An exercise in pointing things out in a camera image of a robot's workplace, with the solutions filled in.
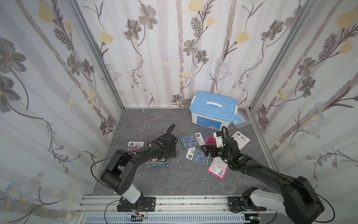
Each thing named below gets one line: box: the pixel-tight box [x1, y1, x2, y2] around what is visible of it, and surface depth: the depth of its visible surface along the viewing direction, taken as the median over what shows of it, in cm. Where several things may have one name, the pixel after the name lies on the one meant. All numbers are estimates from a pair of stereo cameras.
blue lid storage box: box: [189, 90, 239, 132], surface depth 100 cm
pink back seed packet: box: [207, 156, 229, 181], surface depth 88 cm
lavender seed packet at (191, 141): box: [179, 132, 206, 150], surface depth 103 cm
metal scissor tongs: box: [139, 108, 154, 132], surface depth 110 cm
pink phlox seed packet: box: [150, 157, 169, 168], surface depth 90 cm
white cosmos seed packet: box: [230, 130, 251, 150], surface depth 103 cm
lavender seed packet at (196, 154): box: [185, 146, 213, 166], surface depth 95 cm
